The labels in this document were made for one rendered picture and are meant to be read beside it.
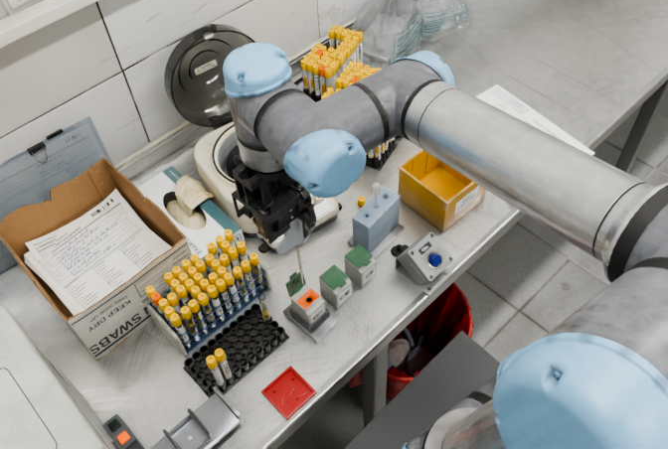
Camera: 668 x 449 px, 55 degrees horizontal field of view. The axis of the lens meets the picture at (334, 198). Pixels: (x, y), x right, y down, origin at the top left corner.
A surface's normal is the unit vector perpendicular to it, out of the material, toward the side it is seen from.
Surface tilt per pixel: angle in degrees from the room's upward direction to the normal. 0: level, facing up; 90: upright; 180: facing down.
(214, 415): 0
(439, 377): 3
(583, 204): 51
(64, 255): 1
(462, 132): 47
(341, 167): 90
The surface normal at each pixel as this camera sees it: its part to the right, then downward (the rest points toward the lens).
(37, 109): 0.69, 0.54
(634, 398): 0.04, -0.49
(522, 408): -0.79, 0.40
